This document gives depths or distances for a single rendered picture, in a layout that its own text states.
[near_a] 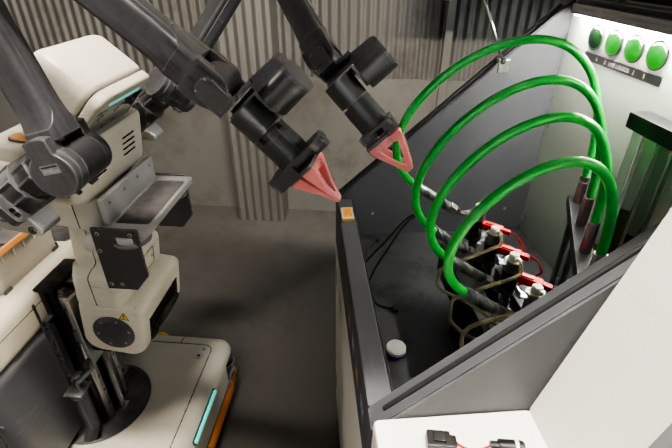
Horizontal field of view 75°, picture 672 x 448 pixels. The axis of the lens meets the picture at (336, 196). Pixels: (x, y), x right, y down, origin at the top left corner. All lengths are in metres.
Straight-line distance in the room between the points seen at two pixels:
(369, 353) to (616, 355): 0.36
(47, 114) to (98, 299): 0.53
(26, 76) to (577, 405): 0.86
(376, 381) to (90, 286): 0.70
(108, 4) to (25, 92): 0.20
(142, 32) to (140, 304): 0.70
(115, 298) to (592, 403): 0.95
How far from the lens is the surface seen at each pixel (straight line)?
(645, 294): 0.58
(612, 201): 0.68
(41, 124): 0.79
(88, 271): 1.16
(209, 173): 3.02
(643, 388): 0.58
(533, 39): 0.81
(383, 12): 2.54
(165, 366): 1.73
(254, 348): 2.08
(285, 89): 0.62
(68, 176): 0.79
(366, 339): 0.80
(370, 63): 0.76
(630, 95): 1.01
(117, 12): 0.68
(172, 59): 0.65
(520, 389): 0.69
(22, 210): 0.89
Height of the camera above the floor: 1.54
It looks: 29 degrees down
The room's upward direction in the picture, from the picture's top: straight up
